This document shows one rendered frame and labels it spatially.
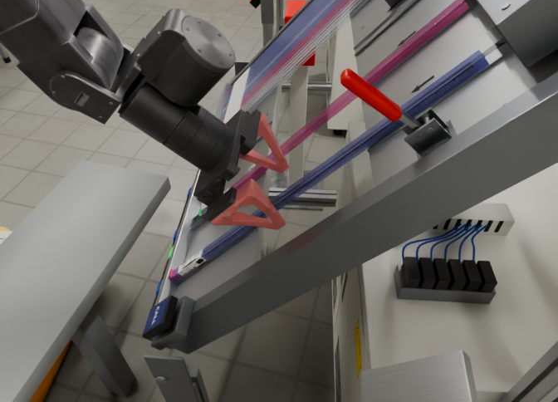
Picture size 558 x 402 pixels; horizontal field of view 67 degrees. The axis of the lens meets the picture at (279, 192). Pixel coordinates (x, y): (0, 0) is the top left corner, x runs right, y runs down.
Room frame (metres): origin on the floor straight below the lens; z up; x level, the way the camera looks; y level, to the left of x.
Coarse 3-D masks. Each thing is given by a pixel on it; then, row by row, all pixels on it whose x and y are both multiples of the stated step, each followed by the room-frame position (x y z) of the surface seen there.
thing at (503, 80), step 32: (384, 0) 0.65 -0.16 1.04; (416, 0) 0.56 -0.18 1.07; (448, 0) 0.50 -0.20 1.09; (352, 32) 0.65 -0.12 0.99; (384, 32) 0.56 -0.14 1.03; (448, 32) 0.44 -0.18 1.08; (480, 32) 0.40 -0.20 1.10; (416, 64) 0.43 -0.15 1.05; (448, 64) 0.39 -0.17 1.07; (512, 64) 0.32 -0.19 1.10; (544, 64) 0.30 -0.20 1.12; (448, 96) 0.34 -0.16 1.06; (480, 96) 0.31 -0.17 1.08; (512, 96) 0.29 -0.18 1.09; (384, 160) 0.32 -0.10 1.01; (416, 160) 0.29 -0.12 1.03
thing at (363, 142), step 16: (464, 64) 0.35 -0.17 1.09; (480, 64) 0.35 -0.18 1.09; (448, 80) 0.35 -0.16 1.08; (464, 80) 0.35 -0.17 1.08; (416, 96) 0.36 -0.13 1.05; (432, 96) 0.35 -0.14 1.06; (416, 112) 0.35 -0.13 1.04; (384, 128) 0.35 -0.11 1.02; (352, 144) 0.36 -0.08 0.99; (368, 144) 0.35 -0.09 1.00; (336, 160) 0.35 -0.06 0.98; (304, 176) 0.37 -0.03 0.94; (320, 176) 0.35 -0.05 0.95; (288, 192) 0.36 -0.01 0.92; (304, 192) 0.36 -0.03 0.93; (224, 240) 0.36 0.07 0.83; (208, 256) 0.36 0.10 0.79; (176, 272) 0.37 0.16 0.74
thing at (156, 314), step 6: (156, 306) 0.28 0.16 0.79; (162, 306) 0.28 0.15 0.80; (150, 312) 0.28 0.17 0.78; (156, 312) 0.27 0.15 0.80; (162, 312) 0.27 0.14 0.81; (150, 318) 0.27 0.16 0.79; (156, 318) 0.26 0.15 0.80; (162, 318) 0.26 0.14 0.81; (150, 324) 0.26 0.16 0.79; (156, 324) 0.25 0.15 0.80; (144, 330) 0.26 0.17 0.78
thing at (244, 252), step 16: (272, 96) 0.69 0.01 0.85; (272, 112) 0.63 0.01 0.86; (272, 128) 0.58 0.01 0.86; (256, 144) 0.57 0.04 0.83; (240, 160) 0.57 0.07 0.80; (240, 176) 0.52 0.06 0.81; (240, 208) 0.43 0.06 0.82; (256, 208) 0.40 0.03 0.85; (208, 224) 0.45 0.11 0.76; (192, 240) 0.45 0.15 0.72; (208, 240) 0.41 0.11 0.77; (240, 240) 0.36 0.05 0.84; (256, 240) 0.34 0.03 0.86; (192, 256) 0.41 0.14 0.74; (224, 256) 0.35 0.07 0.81; (240, 256) 0.33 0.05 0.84; (256, 256) 0.31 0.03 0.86; (192, 272) 0.36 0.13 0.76; (208, 272) 0.34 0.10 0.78; (224, 272) 0.32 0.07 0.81; (192, 288) 0.33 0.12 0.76; (208, 288) 0.31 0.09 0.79
